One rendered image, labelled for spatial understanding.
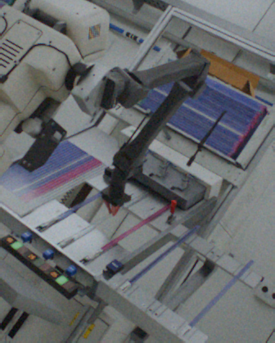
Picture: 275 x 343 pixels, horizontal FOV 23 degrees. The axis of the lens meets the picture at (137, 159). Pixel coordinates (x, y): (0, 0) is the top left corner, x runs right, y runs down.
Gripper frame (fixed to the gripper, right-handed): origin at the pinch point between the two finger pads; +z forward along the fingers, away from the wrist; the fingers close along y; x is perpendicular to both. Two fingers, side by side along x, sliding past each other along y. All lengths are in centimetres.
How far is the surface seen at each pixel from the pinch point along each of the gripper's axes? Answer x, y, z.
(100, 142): -32.7, 36.2, 1.4
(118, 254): 14.6, -15.7, 0.6
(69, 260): 30.7, -7.4, -0.4
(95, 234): 13.2, -3.4, 0.7
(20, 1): -62, 123, -25
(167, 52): -74, 38, -30
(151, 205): -15.9, -6.0, 1.0
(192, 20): -89, 37, -42
